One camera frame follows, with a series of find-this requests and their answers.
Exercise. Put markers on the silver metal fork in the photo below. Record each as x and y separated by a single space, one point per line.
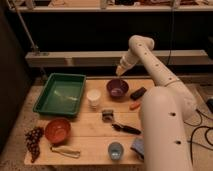
119 80

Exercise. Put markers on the orange carrot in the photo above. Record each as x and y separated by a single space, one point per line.
134 105

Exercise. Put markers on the blue cup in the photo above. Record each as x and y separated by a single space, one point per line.
115 151

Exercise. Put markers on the black rectangular block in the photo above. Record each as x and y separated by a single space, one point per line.
138 93

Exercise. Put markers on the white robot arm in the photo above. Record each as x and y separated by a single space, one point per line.
164 108

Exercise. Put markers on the orange bowl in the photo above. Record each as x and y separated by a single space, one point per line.
57 130

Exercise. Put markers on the metal diagonal pole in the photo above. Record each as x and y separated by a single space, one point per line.
34 47

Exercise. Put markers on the black handled utensil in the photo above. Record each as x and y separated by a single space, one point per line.
126 129

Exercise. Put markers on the blue yellow sponge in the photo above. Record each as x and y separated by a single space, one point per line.
137 146

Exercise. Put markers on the purple bowl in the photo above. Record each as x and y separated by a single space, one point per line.
116 90

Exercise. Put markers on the wooden shelf beam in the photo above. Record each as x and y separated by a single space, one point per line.
111 58

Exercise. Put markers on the green plastic tray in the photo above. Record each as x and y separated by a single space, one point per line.
61 95

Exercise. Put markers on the dark red grape bunch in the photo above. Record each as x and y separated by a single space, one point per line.
32 142

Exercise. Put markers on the white plastic cup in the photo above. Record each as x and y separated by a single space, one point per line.
93 97

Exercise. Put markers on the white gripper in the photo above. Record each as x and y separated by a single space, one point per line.
122 68

